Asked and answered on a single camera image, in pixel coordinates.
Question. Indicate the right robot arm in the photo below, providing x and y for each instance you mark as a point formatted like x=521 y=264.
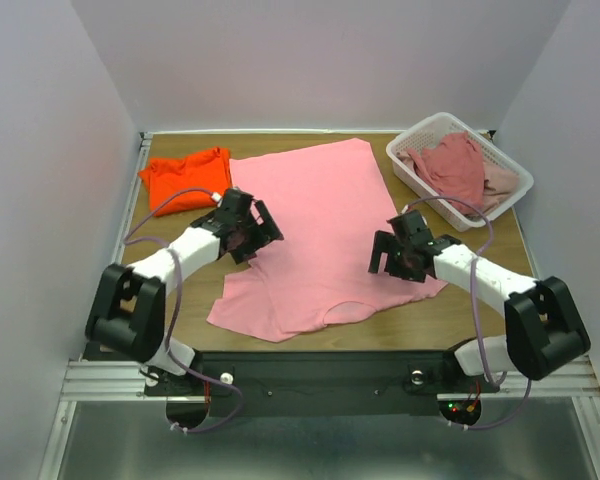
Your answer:
x=544 y=330

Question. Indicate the dusty rose t shirt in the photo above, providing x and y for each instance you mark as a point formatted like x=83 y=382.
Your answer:
x=454 y=168

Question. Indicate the pale pink t shirt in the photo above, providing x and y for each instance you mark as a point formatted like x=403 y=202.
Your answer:
x=498 y=186

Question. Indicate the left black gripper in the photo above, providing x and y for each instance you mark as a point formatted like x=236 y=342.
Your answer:
x=268 y=233

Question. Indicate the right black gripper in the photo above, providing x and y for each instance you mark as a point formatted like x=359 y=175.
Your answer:
x=395 y=255

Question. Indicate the aluminium frame rail right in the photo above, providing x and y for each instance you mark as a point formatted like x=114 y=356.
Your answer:
x=557 y=435

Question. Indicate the folded orange t shirt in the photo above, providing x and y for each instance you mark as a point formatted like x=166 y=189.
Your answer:
x=188 y=182

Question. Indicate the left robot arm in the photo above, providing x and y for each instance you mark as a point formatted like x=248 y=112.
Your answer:
x=128 y=311

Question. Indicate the aluminium frame rail left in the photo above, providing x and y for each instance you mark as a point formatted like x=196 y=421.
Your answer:
x=64 y=416

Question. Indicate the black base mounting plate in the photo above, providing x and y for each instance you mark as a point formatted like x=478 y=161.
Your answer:
x=342 y=383

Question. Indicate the aluminium frame rail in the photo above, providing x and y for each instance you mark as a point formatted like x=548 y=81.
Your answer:
x=557 y=435
x=64 y=416

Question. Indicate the bright pink t shirt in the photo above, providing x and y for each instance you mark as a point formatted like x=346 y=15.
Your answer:
x=328 y=201

